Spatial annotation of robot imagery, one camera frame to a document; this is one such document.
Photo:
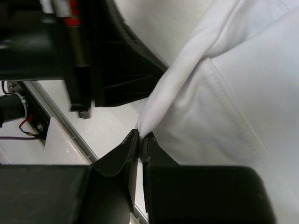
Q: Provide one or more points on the white skirt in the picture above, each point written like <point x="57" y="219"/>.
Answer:
<point x="232" y="96"/>

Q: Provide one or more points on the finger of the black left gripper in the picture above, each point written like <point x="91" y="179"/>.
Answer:
<point x="125" y="69"/>

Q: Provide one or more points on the aluminium rail across table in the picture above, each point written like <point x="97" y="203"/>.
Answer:
<point x="95" y="136"/>

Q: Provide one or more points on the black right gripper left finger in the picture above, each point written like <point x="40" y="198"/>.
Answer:
<point x="100" y="193"/>

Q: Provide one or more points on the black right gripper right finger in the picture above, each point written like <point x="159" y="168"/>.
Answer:
<point x="182" y="194"/>

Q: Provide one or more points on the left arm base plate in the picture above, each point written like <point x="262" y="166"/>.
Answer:
<point x="17" y="102"/>

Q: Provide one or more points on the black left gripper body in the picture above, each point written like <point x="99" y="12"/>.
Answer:
<point x="41" y="40"/>

